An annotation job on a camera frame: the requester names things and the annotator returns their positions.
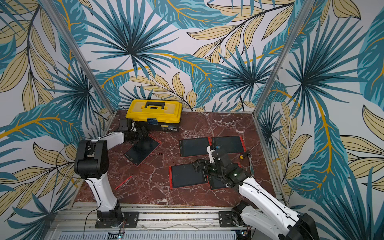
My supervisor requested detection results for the writing tablet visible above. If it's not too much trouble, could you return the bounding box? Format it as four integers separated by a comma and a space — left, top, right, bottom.
124, 136, 161, 167
169, 163, 208, 189
207, 163, 241, 190
179, 137, 211, 158
212, 136, 246, 154

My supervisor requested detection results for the yellow black toolbox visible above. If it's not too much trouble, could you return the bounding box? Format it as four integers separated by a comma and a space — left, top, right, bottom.
126, 100, 183, 132

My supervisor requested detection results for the red stylus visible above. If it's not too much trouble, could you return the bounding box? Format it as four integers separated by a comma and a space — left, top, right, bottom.
115, 175, 133, 190

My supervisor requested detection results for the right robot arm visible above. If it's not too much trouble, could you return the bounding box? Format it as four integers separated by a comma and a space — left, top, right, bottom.
193, 146, 320, 240

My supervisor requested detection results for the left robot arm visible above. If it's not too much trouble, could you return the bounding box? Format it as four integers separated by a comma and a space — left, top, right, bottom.
74, 119, 148, 228

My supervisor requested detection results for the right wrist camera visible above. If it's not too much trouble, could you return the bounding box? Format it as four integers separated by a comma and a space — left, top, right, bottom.
207, 145, 221, 164

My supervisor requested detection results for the screwdriver with black handle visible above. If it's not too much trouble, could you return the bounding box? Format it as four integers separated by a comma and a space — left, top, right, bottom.
239, 144, 259, 161

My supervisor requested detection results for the ratchet wrench green handle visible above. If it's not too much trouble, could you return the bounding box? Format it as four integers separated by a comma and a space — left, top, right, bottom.
246, 151, 255, 176

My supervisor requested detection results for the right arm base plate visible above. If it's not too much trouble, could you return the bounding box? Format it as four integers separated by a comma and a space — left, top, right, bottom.
218, 211, 247, 228

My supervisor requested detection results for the left aluminium corner post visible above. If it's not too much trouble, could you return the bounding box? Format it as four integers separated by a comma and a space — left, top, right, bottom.
41, 0, 115, 115

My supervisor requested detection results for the aluminium corner post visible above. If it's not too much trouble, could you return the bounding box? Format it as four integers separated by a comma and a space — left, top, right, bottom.
41, 0, 115, 115
253, 0, 315, 119

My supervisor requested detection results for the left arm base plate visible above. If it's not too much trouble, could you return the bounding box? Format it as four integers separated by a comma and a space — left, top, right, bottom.
95, 211, 140, 229

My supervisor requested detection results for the aluminium frame rail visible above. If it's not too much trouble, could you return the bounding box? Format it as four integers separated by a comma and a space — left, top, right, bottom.
53, 206, 305, 240

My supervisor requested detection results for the right aluminium corner post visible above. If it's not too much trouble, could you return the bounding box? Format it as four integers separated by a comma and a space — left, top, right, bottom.
253, 0, 315, 119

